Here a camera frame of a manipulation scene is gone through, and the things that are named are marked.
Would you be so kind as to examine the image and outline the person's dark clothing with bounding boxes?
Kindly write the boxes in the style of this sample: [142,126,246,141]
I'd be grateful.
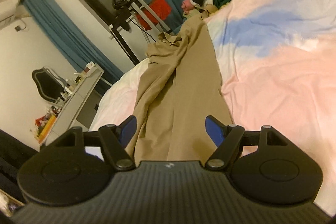
[0,129,40,204]

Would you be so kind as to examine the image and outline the white dressing table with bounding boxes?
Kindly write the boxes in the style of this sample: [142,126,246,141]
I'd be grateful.
[39,64,106,146]

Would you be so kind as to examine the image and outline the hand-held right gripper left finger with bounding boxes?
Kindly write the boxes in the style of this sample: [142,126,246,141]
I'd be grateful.
[52,115,138,172]

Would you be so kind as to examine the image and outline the narrow blue curtain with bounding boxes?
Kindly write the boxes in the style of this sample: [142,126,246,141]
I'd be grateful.
[22,0,124,88]

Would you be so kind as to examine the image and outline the red cloth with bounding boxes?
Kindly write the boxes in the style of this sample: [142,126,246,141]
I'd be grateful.
[136,0,173,31]

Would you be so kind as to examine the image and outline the wavy black frame mirror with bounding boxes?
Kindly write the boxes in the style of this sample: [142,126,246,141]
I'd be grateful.
[31,65,65,103]

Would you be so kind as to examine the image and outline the tan printed shirt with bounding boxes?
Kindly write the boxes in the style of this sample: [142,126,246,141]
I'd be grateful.
[125,15,235,162]

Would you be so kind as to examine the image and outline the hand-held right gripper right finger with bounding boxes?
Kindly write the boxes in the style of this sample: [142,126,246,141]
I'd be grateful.
[204,115,290,171]

